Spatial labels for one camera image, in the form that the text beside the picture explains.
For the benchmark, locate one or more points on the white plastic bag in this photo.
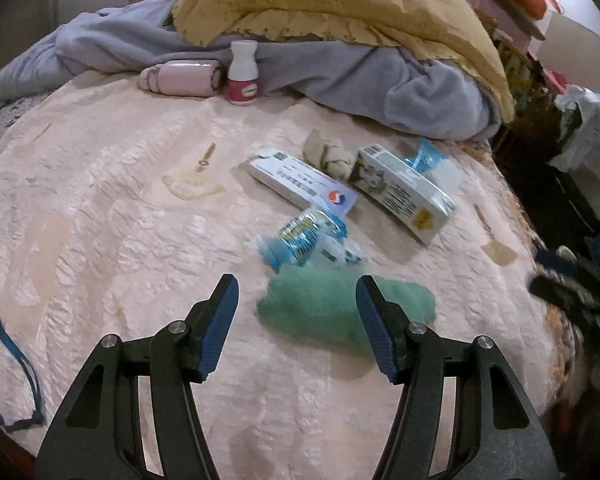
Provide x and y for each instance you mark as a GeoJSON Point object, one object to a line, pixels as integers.
{"type": "Point", "coordinates": [595, 120]}

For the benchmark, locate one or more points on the blue plastic packet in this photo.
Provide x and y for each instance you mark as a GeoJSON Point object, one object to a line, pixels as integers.
{"type": "Point", "coordinates": [442, 172]}

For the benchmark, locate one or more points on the crushed plastic bottle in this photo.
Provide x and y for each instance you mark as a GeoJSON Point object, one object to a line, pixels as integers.
{"type": "Point", "coordinates": [305, 240]}

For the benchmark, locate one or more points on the white medicine box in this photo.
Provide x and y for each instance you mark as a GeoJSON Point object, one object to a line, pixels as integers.
{"type": "Point", "coordinates": [300, 180]}

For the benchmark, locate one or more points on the green fluffy cloth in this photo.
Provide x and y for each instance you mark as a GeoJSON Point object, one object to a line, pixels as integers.
{"type": "Point", "coordinates": [320, 305]}

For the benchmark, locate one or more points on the wooden baby crib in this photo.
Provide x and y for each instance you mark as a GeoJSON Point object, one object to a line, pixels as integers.
{"type": "Point", "coordinates": [520, 75]}

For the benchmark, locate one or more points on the pink box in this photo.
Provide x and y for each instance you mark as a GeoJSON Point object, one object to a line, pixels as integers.
{"type": "Point", "coordinates": [500, 15]}

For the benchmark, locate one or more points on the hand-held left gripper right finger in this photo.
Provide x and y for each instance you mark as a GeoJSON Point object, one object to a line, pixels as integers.
{"type": "Point", "coordinates": [377, 330]}

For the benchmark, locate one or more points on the grey fleece blanket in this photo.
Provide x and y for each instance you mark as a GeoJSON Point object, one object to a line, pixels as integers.
{"type": "Point", "coordinates": [330, 70]}

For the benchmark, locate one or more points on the yellow knitted blanket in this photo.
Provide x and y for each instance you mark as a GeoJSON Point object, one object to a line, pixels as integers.
{"type": "Point", "coordinates": [355, 5]}

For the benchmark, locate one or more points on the pink rolled cloth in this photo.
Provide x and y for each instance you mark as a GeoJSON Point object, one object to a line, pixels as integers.
{"type": "Point", "coordinates": [185, 77]}

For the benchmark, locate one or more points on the white milk carton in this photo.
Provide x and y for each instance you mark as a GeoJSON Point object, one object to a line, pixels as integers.
{"type": "Point", "coordinates": [405, 195]}

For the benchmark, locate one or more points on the pink fringed bedspread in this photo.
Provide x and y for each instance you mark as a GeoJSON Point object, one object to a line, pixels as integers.
{"type": "Point", "coordinates": [130, 210]}

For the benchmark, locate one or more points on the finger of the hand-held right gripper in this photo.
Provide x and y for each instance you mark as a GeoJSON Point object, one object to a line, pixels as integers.
{"type": "Point", "coordinates": [550, 287]}
{"type": "Point", "coordinates": [552, 260]}

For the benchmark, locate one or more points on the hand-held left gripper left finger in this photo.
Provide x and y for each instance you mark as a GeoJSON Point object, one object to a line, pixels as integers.
{"type": "Point", "coordinates": [217, 330]}

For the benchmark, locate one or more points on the paper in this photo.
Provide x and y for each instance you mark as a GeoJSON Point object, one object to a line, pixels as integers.
{"type": "Point", "coordinates": [330, 155]}

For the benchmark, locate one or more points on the white pill bottle pink label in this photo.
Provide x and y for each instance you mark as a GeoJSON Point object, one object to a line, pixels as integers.
{"type": "Point", "coordinates": [243, 72]}

